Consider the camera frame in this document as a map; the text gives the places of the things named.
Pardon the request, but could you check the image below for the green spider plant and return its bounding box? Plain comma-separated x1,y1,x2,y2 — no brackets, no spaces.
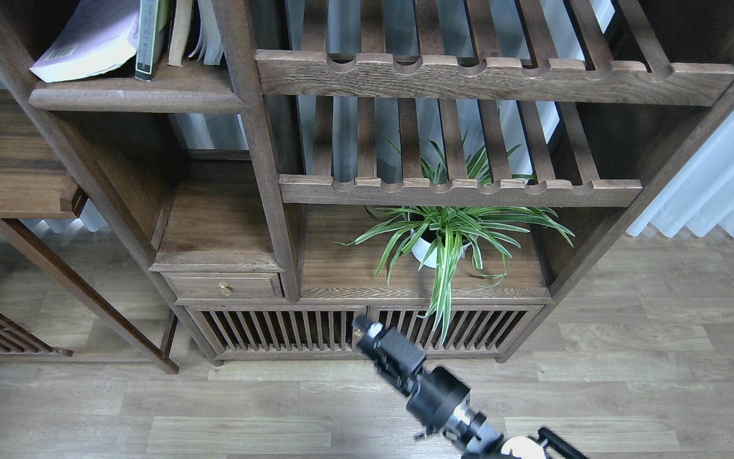
336,131,575,345

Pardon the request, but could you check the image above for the white paperback book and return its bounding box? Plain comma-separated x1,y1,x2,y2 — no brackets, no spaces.
30,1,140,82

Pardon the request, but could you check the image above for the brass drawer knob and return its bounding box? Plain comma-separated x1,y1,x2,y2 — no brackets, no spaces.
218,282,233,296

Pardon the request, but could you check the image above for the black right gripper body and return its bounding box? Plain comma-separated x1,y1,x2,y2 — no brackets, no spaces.
361,328,471,435

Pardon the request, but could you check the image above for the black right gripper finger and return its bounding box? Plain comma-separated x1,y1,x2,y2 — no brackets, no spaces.
352,314,385,345

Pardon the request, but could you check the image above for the white open standing book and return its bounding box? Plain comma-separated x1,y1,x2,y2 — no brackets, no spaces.
189,0,224,65

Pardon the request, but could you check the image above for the wooden side table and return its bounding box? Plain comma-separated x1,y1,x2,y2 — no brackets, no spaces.
0,89,178,373

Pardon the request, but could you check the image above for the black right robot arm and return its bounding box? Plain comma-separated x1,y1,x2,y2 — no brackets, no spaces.
352,314,585,458

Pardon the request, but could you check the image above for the tan standing book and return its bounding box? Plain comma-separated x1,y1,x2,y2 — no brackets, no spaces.
167,0,194,66

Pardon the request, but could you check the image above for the grey green cover book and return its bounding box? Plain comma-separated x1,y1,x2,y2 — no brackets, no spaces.
134,1,171,82

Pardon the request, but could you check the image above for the dark wooden bookshelf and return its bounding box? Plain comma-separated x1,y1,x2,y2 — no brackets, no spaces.
0,1,734,362

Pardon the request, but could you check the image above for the white plant pot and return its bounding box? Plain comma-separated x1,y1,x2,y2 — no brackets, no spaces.
408,220,470,272

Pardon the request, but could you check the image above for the white curtain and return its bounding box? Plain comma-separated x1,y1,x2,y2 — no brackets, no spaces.
627,110,734,238

